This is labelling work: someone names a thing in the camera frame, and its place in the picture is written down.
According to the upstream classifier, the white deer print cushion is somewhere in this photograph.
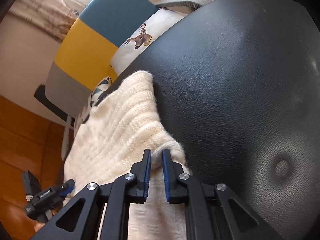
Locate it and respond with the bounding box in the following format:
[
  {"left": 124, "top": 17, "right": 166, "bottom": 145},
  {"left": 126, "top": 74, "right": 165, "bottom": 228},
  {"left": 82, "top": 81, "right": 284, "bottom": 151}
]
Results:
[{"left": 110, "top": 8, "right": 188, "bottom": 77}]

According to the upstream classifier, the white knitted sweater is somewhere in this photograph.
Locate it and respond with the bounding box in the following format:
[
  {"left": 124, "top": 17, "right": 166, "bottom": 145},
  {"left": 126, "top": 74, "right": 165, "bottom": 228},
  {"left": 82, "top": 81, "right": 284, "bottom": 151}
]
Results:
[{"left": 64, "top": 70, "right": 193, "bottom": 240}]

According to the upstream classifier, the blue white patterned cushion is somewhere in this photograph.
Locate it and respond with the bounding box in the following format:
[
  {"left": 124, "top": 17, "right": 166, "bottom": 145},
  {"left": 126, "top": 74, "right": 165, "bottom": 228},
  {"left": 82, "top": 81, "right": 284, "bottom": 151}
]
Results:
[{"left": 74, "top": 76, "right": 113, "bottom": 130}]

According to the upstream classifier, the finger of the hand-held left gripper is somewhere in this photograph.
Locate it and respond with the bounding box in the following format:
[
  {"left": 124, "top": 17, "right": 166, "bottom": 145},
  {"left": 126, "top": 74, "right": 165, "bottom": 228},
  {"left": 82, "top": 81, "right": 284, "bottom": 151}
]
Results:
[{"left": 59, "top": 179, "right": 76, "bottom": 198}]

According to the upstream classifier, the beige curtain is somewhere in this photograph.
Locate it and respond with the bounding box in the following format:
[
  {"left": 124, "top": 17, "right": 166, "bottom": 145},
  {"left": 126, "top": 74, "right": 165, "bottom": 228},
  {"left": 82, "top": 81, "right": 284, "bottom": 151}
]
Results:
[{"left": 18, "top": 0, "right": 81, "bottom": 43}]

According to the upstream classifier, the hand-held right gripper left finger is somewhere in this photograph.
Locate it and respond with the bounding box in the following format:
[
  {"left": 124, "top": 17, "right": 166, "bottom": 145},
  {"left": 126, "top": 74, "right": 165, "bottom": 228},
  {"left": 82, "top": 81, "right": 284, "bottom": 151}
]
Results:
[{"left": 30, "top": 149, "right": 152, "bottom": 240}]

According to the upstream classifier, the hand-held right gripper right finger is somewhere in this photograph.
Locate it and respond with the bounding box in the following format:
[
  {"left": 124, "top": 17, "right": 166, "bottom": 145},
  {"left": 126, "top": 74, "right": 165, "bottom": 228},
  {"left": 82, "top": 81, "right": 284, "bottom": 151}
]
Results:
[{"left": 162, "top": 149, "right": 280, "bottom": 240}]

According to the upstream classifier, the blue yellow grey armchair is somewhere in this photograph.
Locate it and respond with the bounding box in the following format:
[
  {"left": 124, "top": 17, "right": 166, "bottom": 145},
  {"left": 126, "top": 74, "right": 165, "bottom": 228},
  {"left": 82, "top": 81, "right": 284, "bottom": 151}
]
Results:
[{"left": 34, "top": 0, "right": 213, "bottom": 157}]

